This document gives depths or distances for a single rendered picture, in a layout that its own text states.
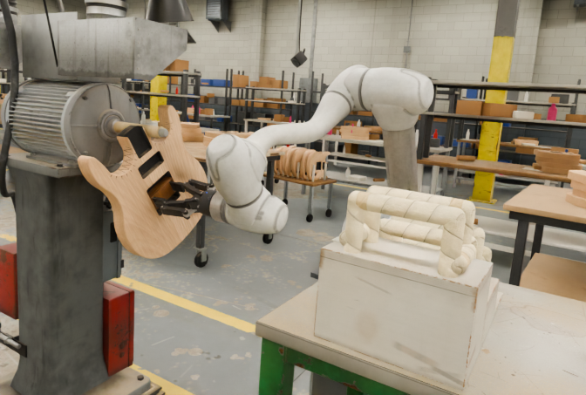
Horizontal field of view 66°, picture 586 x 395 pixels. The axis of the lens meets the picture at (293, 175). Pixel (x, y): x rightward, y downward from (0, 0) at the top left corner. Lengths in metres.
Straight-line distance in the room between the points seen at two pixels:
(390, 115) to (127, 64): 0.75
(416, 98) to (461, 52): 10.87
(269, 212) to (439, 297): 0.51
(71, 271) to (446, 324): 1.25
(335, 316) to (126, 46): 0.77
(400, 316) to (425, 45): 11.79
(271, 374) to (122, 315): 0.99
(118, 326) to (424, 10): 11.57
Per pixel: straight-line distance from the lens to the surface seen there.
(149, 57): 1.19
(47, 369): 1.82
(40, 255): 1.68
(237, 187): 1.06
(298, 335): 0.90
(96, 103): 1.45
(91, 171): 1.24
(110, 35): 1.23
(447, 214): 0.75
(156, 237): 1.42
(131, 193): 1.32
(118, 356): 1.93
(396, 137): 1.45
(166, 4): 1.39
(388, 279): 0.79
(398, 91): 1.37
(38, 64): 1.63
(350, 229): 0.81
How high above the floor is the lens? 1.36
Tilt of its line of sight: 9 degrees down
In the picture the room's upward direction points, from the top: 4 degrees clockwise
